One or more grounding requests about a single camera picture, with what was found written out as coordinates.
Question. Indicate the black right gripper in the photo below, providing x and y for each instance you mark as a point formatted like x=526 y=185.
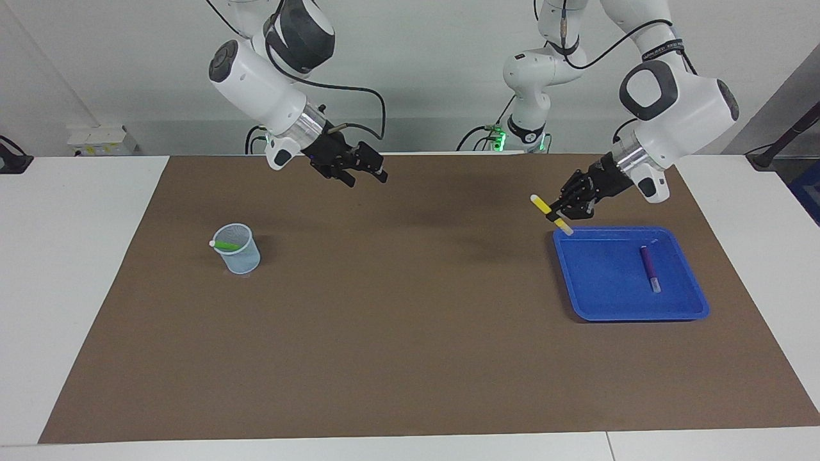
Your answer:
x=327 y=152

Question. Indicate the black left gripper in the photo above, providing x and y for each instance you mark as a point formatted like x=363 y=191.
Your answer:
x=605 y=180

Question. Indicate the yellow marker pen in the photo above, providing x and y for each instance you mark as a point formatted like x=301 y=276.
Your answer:
x=542 y=205

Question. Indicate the purple marker pen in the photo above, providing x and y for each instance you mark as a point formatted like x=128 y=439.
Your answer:
x=649 y=266

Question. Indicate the green marker pen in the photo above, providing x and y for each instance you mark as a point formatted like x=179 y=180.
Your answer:
x=225 y=245

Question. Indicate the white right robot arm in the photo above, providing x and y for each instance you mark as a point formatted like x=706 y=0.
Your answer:
x=256 y=83

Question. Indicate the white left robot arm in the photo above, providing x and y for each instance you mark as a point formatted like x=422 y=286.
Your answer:
x=679 y=109

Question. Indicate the blue plastic tray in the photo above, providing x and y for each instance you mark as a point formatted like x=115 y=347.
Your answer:
x=602 y=282

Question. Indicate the translucent plastic cup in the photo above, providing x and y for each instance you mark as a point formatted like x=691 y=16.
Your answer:
x=238 y=261

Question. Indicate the brown table mat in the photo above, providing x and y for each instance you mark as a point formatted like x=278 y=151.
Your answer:
x=410 y=320

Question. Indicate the black stand pole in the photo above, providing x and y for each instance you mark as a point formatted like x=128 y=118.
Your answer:
x=788 y=134

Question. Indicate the blue crate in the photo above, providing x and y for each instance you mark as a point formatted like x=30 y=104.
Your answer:
x=808 y=192

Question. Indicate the white power strip box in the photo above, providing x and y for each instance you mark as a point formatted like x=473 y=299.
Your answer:
x=102 y=139

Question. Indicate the black table clamp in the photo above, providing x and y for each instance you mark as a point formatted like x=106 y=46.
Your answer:
x=13 y=163

